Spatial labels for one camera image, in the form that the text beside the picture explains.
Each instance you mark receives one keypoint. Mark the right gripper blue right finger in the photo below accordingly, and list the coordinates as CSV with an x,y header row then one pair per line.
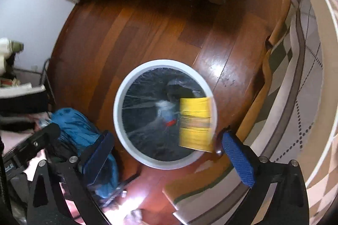
x,y
235,150

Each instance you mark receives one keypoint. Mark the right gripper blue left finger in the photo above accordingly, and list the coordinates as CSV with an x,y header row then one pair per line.
x,y
94,157

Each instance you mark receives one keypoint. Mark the white round trash bin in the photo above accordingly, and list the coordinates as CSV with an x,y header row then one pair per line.
x,y
146,112

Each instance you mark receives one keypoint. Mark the checkered tablecloth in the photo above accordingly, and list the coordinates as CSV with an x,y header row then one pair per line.
x,y
294,116

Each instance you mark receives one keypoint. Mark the white fluffy jacket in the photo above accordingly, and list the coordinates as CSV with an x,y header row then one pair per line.
x,y
9,48

